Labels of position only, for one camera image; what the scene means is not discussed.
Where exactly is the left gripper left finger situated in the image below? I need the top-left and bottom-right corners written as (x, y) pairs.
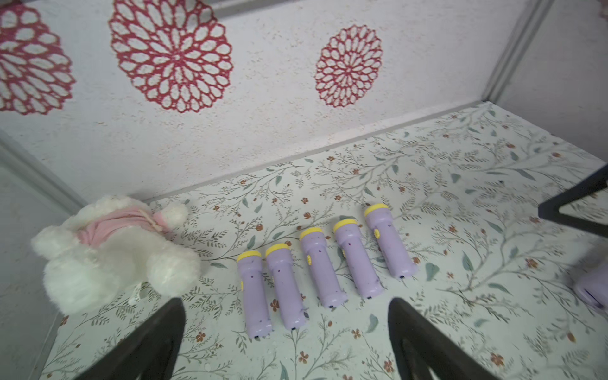
top-left (78, 298), bottom-right (186, 380)

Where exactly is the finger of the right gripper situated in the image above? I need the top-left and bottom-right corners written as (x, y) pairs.
top-left (538, 166), bottom-right (607, 238)

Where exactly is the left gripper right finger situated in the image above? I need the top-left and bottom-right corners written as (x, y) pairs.
top-left (388, 298), bottom-right (495, 380)

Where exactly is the purple flashlight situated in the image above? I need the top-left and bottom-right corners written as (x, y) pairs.
top-left (299, 227), bottom-right (348, 309)
top-left (333, 218), bottom-right (383, 299)
top-left (237, 251), bottom-right (273, 339)
top-left (364, 204), bottom-right (417, 279)
top-left (573, 258), bottom-right (607, 312)
top-left (265, 243), bottom-right (308, 330)

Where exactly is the white plush toy pink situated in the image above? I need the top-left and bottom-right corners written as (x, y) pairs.
top-left (31, 196), bottom-right (209, 315)

